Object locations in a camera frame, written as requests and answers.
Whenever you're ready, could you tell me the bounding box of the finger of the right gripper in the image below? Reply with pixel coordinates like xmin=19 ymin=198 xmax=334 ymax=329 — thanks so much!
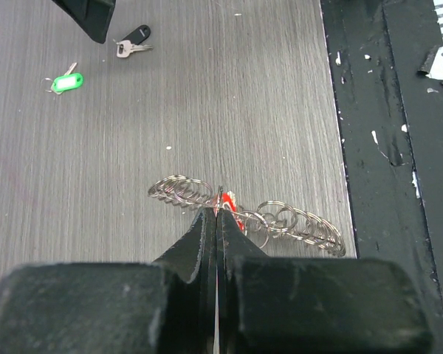
xmin=52 ymin=0 xmax=117 ymax=44

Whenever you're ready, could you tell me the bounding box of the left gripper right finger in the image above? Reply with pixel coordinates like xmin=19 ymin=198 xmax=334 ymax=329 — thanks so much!
xmin=216 ymin=211 xmax=434 ymax=353

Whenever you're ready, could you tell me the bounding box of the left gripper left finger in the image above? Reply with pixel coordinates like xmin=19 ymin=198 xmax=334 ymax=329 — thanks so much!
xmin=0 ymin=208 xmax=216 ymax=353

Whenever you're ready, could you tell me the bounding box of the black-head key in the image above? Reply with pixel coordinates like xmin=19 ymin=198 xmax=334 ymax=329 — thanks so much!
xmin=114 ymin=24 xmax=153 ymax=59

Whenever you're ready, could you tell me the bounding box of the metal disc key organizer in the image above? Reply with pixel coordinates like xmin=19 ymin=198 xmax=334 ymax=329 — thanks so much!
xmin=148 ymin=175 xmax=346 ymax=257

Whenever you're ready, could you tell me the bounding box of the green key tag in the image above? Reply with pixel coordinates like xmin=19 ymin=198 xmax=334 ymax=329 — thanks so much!
xmin=41 ymin=62 xmax=84 ymax=95

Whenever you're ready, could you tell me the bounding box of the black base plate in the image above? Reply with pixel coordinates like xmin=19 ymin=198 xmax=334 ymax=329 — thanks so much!
xmin=320 ymin=1 xmax=443 ymax=353

